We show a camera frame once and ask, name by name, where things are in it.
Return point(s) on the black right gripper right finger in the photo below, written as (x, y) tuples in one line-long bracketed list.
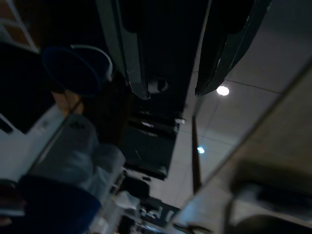
[(219, 61)]

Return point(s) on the dark blue round container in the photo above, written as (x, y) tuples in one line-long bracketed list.
[(73, 70)]

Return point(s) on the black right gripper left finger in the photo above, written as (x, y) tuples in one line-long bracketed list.
[(131, 61)]

